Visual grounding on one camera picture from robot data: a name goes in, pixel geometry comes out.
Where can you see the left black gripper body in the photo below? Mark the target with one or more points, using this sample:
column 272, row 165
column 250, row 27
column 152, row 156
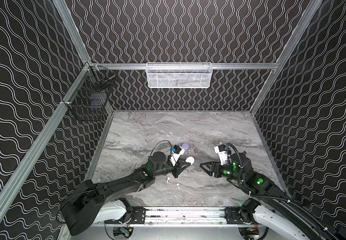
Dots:
column 176, row 169

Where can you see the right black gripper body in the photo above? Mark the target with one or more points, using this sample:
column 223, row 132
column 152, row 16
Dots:
column 216, row 169

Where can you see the white earbud charging case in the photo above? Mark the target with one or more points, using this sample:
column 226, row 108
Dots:
column 190, row 160

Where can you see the purple earbud charging case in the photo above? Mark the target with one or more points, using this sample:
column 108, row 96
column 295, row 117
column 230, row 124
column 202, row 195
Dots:
column 186, row 146

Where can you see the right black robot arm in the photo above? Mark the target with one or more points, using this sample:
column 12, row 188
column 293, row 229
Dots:
column 267, row 203

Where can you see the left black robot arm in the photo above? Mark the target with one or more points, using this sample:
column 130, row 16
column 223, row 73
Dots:
column 82, row 207

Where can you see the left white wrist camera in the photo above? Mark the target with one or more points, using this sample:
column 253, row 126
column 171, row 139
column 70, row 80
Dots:
column 175, row 154

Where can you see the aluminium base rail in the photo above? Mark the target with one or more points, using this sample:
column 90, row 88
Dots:
column 117, row 213

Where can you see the white wire mesh basket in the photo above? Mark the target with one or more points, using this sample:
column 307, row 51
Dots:
column 178, row 75

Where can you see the black wire mesh basket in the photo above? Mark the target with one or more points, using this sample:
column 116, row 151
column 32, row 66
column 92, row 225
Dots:
column 88, row 103

